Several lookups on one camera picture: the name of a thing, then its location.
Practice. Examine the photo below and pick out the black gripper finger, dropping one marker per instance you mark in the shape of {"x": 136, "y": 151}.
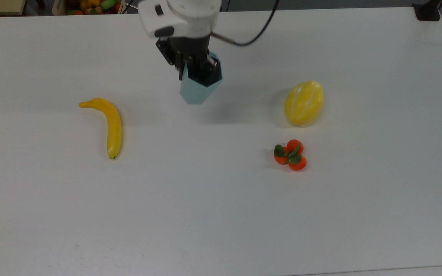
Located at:
{"x": 211, "y": 66}
{"x": 182, "y": 72}

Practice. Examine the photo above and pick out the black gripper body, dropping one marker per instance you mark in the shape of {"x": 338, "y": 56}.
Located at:
{"x": 188, "y": 50}

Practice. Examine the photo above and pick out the light blue hexagonal mug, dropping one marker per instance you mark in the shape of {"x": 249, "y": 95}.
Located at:
{"x": 196, "y": 94}

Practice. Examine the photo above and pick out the yellow toy banana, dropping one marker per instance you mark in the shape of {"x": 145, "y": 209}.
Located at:
{"x": 113, "y": 126}

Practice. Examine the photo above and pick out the yellow toy melon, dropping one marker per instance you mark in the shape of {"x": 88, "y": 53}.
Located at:
{"x": 304, "y": 103}

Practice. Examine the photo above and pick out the box of toy fruit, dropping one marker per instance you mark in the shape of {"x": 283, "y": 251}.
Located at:
{"x": 90, "y": 5}

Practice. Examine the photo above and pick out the orange tangerine cluster with leaves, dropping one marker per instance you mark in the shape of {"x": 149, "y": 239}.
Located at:
{"x": 297, "y": 163}

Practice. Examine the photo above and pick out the black table clamp mount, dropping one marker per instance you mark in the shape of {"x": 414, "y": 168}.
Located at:
{"x": 427, "y": 11}

